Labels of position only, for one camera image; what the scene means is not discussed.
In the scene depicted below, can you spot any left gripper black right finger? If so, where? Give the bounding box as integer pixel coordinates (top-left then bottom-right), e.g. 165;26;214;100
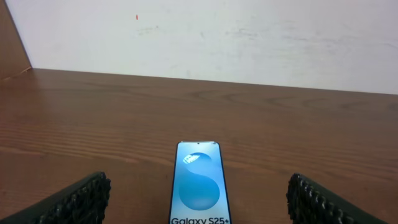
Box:
286;173;386;224

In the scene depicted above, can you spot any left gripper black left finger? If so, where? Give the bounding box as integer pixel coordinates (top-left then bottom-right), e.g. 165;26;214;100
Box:
1;171;111;224

